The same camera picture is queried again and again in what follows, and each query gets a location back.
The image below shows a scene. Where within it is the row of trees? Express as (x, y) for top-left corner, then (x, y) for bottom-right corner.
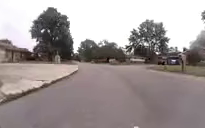
(76, 38), (127, 63)

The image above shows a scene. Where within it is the grass lawn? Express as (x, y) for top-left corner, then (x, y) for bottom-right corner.
(149, 63), (205, 79)
(23, 59), (80, 65)

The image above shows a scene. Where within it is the grey asphalt road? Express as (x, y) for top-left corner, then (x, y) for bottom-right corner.
(0, 62), (205, 128)

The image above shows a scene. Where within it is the pale mailbox pillar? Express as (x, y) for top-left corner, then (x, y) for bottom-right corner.
(54, 53), (62, 65)

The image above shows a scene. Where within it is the tall tree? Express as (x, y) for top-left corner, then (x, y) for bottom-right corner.
(125, 18), (171, 64)

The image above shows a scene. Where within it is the large dark tree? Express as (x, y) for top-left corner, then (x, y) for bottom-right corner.
(29, 6), (75, 61)

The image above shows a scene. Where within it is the vehicle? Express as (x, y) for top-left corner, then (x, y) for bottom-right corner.
(165, 55), (182, 66)

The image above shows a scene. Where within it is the pale concrete driveway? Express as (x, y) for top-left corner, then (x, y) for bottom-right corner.
(0, 62), (80, 108)

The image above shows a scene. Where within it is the low brick house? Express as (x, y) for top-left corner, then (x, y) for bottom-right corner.
(0, 35), (34, 64)

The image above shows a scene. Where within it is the mailbox on post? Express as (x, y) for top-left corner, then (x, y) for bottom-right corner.
(179, 51), (188, 73)

